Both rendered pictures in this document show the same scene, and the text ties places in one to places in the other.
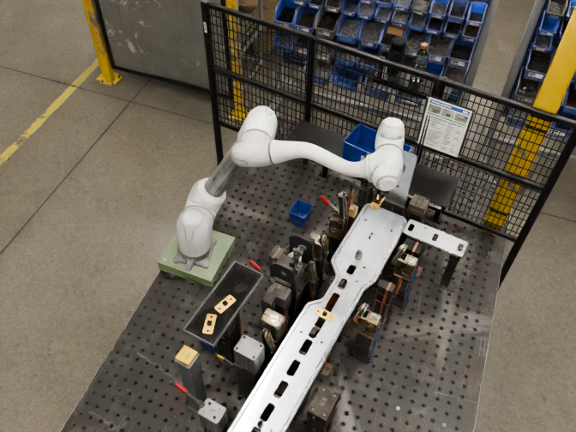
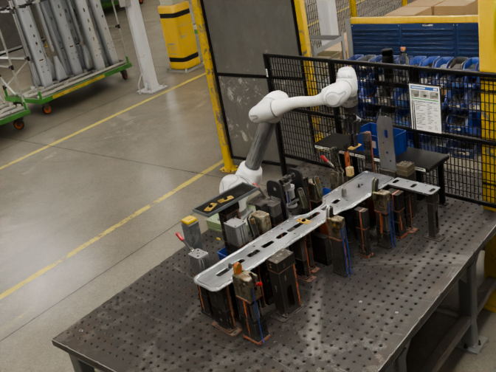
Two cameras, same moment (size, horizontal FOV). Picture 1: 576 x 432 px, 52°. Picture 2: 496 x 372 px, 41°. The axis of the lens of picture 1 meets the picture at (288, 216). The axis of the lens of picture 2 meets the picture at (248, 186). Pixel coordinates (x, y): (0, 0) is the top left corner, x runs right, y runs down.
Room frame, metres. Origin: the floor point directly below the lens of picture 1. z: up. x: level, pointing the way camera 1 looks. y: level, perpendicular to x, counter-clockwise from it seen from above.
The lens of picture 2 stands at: (-1.67, -1.19, 2.67)
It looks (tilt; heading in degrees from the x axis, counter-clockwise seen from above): 24 degrees down; 24
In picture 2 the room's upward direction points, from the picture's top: 11 degrees counter-clockwise
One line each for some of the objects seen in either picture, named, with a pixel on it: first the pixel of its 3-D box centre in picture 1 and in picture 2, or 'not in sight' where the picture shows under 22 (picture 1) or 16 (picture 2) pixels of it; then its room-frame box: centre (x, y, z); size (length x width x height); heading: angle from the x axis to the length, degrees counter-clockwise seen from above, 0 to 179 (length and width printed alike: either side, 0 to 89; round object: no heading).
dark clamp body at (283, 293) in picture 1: (279, 314); (277, 232); (1.33, 0.03, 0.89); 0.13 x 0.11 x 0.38; 62
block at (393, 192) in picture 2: (407, 262); (395, 213); (1.65, -0.58, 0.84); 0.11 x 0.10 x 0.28; 62
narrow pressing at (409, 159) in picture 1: (399, 177); (386, 143); (1.90, -0.51, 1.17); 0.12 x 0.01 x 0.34; 62
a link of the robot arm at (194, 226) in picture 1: (194, 229); (232, 192); (1.76, 0.45, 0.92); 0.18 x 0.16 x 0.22; 173
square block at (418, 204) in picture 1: (412, 225); (407, 190); (1.86, -0.62, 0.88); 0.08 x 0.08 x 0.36; 62
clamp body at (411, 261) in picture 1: (401, 280); (383, 219); (1.53, -0.54, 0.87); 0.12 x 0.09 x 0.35; 62
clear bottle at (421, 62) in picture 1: (420, 63); (404, 63); (2.29, -0.59, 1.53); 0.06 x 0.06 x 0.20
